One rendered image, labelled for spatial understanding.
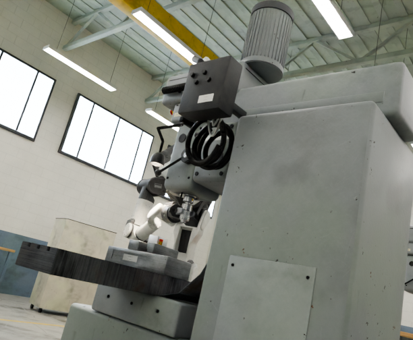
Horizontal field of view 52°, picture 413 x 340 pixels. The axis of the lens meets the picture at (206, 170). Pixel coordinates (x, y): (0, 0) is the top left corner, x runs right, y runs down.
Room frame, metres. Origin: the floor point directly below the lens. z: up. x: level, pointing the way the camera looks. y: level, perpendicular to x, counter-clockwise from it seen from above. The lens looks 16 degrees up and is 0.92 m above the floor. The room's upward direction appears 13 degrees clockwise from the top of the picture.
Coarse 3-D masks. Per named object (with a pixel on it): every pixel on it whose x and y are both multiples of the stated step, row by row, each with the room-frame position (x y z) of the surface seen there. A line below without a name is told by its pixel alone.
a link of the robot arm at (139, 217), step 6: (138, 198) 2.28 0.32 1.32; (138, 204) 2.27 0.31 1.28; (144, 204) 2.26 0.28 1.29; (150, 204) 2.28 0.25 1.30; (138, 210) 2.26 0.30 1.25; (144, 210) 2.26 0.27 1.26; (132, 216) 2.28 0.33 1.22; (138, 216) 2.25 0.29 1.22; (144, 216) 2.27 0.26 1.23; (132, 222) 2.25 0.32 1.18; (138, 222) 2.25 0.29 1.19; (144, 222) 2.27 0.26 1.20; (126, 228) 2.24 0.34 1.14; (132, 228) 2.21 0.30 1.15; (126, 234) 2.21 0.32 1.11
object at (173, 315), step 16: (112, 288) 1.84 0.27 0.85; (96, 304) 1.89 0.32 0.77; (112, 304) 1.82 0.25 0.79; (128, 304) 1.75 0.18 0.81; (144, 304) 1.69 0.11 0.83; (160, 304) 1.64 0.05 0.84; (176, 304) 1.58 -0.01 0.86; (192, 304) 1.65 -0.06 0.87; (128, 320) 1.74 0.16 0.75; (144, 320) 1.68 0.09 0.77; (160, 320) 1.62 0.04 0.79; (176, 320) 1.58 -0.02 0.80; (192, 320) 1.63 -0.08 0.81; (176, 336) 1.59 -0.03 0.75
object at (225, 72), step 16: (208, 64) 1.39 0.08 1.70; (224, 64) 1.34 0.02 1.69; (240, 64) 1.37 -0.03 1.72; (192, 80) 1.43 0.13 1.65; (208, 80) 1.37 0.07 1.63; (224, 80) 1.33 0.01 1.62; (192, 96) 1.42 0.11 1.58; (208, 96) 1.36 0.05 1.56; (224, 96) 1.33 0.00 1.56; (192, 112) 1.41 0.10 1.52; (208, 112) 1.38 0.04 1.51; (224, 112) 1.35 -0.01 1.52
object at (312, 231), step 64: (256, 128) 1.38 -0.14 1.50; (320, 128) 1.21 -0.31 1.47; (384, 128) 1.18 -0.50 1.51; (256, 192) 1.34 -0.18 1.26; (320, 192) 1.19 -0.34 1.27; (384, 192) 1.22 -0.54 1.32; (256, 256) 1.31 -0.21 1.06; (320, 256) 1.17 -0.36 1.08; (384, 256) 1.26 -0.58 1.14; (256, 320) 1.28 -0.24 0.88; (320, 320) 1.15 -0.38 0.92; (384, 320) 1.31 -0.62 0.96
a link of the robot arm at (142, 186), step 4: (144, 180) 2.31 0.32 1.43; (140, 184) 2.32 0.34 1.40; (144, 184) 2.28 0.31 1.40; (140, 188) 2.32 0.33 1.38; (144, 188) 2.27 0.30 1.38; (140, 192) 2.29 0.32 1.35; (144, 192) 2.27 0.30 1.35; (148, 192) 2.26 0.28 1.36; (140, 196) 2.27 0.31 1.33; (144, 196) 2.26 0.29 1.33; (148, 196) 2.26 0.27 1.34; (152, 196) 2.27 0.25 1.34; (148, 200) 2.26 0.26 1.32; (152, 200) 2.28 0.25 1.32
